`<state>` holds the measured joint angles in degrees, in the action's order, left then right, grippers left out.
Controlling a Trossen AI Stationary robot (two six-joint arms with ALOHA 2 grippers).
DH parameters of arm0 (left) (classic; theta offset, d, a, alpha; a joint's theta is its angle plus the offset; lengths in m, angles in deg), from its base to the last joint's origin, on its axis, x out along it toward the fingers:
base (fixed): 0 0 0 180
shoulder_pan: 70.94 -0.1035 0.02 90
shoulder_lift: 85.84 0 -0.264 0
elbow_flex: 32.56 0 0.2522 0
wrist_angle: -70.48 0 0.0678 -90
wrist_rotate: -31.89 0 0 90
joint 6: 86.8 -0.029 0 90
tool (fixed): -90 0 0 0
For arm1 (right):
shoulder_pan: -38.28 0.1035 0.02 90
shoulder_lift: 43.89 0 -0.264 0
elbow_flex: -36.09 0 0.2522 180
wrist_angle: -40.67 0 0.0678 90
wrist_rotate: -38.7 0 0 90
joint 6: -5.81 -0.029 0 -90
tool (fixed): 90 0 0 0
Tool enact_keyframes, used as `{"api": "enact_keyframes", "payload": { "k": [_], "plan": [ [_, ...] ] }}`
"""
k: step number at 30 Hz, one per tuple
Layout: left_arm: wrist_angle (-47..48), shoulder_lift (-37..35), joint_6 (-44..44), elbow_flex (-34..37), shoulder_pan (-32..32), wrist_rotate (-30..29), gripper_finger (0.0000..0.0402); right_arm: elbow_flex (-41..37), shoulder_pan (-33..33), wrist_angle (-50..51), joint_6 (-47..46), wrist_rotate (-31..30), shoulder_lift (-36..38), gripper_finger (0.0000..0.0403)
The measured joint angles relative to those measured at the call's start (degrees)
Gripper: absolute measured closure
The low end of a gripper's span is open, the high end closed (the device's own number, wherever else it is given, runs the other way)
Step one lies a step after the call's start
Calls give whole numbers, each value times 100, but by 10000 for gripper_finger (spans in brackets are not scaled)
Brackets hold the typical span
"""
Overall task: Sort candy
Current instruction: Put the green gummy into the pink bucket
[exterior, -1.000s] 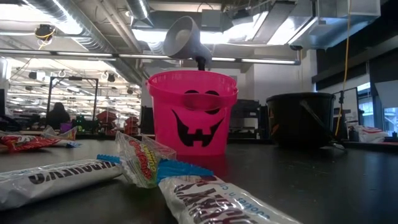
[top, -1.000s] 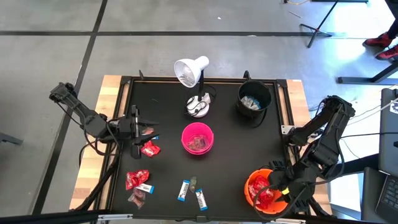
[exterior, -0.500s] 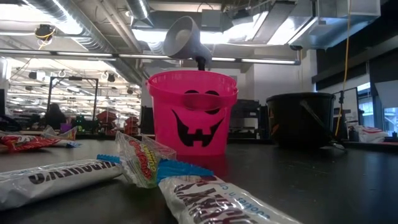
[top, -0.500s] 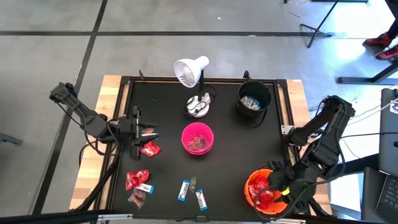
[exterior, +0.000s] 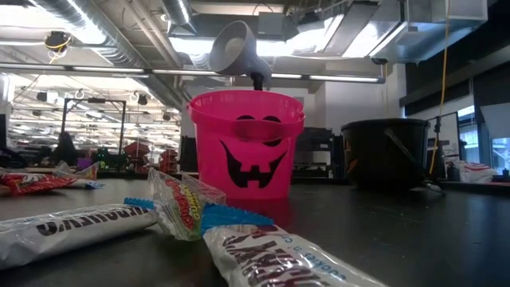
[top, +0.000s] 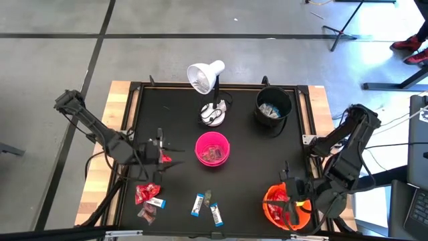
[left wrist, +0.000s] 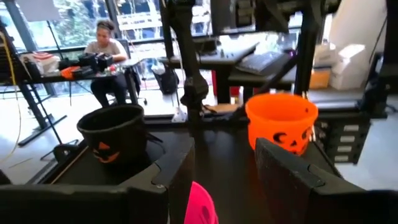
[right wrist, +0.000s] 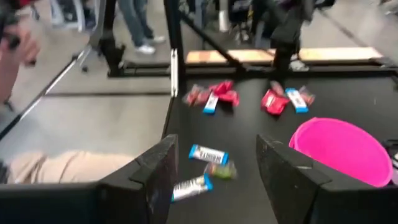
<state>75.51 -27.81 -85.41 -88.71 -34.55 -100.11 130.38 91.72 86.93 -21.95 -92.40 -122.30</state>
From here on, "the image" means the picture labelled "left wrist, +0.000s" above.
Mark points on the black equipment box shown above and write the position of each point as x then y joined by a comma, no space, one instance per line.
99,60

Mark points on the pink pumpkin face bucket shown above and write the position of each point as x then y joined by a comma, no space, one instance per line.
199,205

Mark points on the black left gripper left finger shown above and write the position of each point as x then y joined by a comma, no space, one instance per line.
77,205

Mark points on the black bag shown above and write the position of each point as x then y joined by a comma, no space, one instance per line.
168,81

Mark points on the black standing desk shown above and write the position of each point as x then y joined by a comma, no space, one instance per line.
46,80

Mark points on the white bag red stripes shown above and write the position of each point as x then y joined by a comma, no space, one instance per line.
43,63

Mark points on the black frame post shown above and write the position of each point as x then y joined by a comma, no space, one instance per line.
306,56

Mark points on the orange pumpkin face bucket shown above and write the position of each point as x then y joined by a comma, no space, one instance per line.
280,124

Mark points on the black keyboard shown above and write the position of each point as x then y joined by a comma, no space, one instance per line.
261,63

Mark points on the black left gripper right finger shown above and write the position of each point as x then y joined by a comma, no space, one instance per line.
342,208

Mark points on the white box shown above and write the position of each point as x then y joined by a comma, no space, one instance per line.
348,68

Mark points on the black diagonal frame strut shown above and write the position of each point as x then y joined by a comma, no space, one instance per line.
280,74

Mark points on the person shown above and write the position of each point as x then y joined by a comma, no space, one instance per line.
105,46

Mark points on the black drawer cabinet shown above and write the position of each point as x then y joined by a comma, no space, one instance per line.
329,146

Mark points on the orange object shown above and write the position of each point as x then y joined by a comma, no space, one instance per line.
70,72

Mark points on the whiteboard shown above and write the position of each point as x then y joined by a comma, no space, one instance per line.
37,9

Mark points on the cardboard box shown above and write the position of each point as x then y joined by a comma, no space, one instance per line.
319,80

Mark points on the black pumpkin face bucket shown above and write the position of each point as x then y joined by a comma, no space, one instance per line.
112,130

